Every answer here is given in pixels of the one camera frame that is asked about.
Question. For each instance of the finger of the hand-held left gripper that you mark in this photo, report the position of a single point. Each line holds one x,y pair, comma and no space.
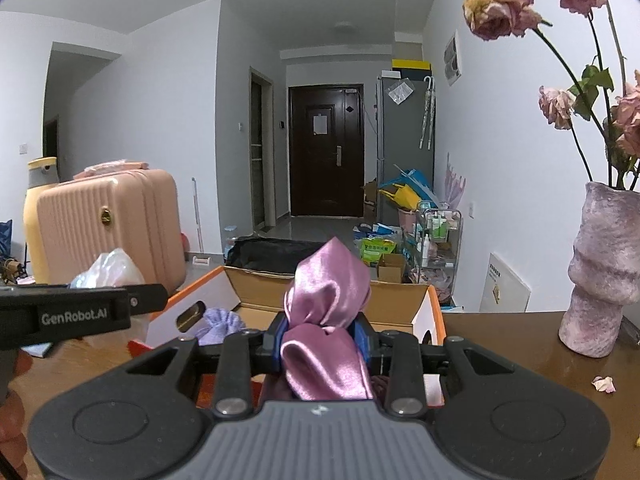
147,298

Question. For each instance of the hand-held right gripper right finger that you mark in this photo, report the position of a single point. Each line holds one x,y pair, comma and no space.
362,340

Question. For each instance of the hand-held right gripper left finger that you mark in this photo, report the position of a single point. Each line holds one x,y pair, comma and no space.
278,345

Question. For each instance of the orange cardboard box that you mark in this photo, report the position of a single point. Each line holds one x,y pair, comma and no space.
395,305

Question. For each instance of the clear iridescent plastic wrap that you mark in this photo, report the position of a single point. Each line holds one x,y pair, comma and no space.
110,267

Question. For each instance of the purple fuzzy headband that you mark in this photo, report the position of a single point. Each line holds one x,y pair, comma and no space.
220,325

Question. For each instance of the pink satin cloth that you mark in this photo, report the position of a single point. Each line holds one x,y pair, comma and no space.
325,290

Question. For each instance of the person's left hand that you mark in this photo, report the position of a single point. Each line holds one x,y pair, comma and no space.
12,415

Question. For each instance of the small open cardboard carton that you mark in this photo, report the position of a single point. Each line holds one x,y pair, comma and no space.
391,267

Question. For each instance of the pink ribbed suitcase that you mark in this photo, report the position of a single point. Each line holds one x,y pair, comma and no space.
115,225

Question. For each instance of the green packet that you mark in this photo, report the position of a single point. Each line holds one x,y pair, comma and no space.
377,252

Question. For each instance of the black floor bag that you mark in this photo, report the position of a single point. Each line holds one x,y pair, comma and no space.
270,255

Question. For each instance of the white mop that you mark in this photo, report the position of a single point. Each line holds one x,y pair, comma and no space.
197,220

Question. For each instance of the yellow thermos jug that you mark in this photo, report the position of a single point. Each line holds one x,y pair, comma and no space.
35,210

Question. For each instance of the pink bucket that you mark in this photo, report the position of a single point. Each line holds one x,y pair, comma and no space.
406,220

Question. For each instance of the brown floor carton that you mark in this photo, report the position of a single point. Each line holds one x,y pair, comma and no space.
371,195

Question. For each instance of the white leaning board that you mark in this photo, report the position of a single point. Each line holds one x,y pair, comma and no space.
505,282

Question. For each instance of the pile of blue and yellow bags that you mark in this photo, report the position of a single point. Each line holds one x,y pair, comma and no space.
407,190

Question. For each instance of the dark brown door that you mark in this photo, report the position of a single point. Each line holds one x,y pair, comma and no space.
325,170

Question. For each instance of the grey refrigerator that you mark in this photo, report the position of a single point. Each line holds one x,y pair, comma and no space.
405,135

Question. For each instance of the paper notice on door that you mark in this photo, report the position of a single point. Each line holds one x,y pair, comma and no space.
320,125

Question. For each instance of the white hanging umbrella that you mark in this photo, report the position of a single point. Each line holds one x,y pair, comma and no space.
427,110

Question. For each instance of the fallen pink petal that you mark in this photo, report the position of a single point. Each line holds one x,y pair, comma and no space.
602,383

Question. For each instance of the mottled pink vase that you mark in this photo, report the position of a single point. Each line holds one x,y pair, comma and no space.
600,270

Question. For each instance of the clear bag on refrigerator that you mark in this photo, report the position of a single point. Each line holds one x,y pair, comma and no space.
400,92

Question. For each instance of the yellow flat box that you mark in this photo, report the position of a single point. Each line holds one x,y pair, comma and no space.
411,67

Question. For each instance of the round ceiling lamp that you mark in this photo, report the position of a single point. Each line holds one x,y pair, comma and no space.
345,25

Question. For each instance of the bunch of dried roses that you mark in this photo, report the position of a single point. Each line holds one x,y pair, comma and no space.
500,7

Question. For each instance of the purple wall bouquet wrap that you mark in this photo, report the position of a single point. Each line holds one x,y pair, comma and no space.
456,185

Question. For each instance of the side doorway frame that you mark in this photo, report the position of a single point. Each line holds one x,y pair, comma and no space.
260,150

